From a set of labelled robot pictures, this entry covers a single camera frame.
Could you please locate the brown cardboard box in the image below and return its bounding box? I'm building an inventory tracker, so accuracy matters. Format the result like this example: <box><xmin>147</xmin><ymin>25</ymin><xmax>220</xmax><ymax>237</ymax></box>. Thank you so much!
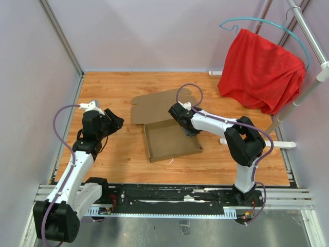
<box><xmin>131</xmin><ymin>88</ymin><xmax>203</xmax><ymax>163</ymax></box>

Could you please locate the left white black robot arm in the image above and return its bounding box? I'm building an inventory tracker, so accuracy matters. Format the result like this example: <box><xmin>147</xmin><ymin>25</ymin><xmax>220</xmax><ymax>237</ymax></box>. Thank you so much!
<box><xmin>33</xmin><ymin>102</ymin><xmax>124</xmax><ymax>246</ymax></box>

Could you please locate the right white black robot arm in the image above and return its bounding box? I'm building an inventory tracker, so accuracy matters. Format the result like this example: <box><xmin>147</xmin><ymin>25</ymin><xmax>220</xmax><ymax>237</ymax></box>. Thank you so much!
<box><xmin>169</xmin><ymin>102</ymin><xmax>266</xmax><ymax>206</ymax></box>

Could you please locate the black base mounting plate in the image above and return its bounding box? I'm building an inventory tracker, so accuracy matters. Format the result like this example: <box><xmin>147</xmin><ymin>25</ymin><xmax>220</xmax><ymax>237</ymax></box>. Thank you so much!
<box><xmin>86</xmin><ymin>184</ymin><xmax>264</xmax><ymax>219</ymax></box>

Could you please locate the red cloth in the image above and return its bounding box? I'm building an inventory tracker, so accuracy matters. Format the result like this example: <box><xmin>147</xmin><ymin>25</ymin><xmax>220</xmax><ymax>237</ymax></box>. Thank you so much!
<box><xmin>217</xmin><ymin>29</ymin><xmax>306</xmax><ymax>115</ymax></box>

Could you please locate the teal clothes hanger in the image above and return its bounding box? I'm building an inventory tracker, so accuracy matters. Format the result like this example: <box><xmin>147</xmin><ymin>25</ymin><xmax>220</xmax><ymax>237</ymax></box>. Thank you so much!
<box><xmin>218</xmin><ymin>16</ymin><xmax>312</xmax><ymax>70</ymax></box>

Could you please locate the white clothes rack stand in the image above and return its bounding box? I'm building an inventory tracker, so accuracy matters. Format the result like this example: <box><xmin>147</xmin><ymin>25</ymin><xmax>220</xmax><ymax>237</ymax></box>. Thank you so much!
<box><xmin>218</xmin><ymin>1</ymin><xmax>328</xmax><ymax>134</ymax></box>

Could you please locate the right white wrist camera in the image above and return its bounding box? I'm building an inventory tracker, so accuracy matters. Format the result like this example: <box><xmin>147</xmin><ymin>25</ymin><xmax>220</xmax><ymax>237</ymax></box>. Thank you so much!
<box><xmin>178</xmin><ymin>101</ymin><xmax>192</xmax><ymax>111</ymax></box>

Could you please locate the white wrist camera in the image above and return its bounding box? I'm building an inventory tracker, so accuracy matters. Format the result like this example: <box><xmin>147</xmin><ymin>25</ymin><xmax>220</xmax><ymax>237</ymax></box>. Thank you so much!
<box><xmin>178</xmin><ymin>101</ymin><xmax>192</xmax><ymax>111</ymax></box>
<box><xmin>79</xmin><ymin>100</ymin><xmax>104</xmax><ymax>114</ymax></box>

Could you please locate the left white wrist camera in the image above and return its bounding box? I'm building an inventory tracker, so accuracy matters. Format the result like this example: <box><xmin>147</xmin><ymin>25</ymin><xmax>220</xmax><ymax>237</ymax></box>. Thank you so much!
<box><xmin>79</xmin><ymin>100</ymin><xmax>104</xmax><ymax>114</ymax></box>

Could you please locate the aluminium rail frame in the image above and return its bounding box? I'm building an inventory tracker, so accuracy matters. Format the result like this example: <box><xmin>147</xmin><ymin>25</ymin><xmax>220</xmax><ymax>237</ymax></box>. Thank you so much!
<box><xmin>19</xmin><ymin>184</ymin><xmax>327</xmax><ymax>247</ymax></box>

